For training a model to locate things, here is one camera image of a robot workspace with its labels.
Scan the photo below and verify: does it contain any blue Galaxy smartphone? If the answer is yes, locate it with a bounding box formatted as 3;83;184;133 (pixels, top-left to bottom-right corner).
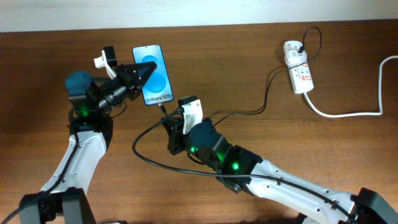
132;44;174;106

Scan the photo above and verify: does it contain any black charger cable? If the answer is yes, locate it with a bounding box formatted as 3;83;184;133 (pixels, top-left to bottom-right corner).
157;26;323;127

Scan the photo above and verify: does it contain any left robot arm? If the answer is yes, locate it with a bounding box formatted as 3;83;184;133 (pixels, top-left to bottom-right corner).
18;62;157;223

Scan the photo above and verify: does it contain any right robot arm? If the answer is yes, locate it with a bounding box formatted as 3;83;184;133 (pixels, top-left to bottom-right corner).
163;118;397;223

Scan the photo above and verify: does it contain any white charger plug adapter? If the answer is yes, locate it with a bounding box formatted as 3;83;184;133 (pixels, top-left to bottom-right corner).
285;49;307;67

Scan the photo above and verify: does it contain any white power strip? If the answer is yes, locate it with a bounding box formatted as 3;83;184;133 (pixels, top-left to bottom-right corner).
282;40;315;95

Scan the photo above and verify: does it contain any white power strip cord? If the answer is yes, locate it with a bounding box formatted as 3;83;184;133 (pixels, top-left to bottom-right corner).
302;55;398;118

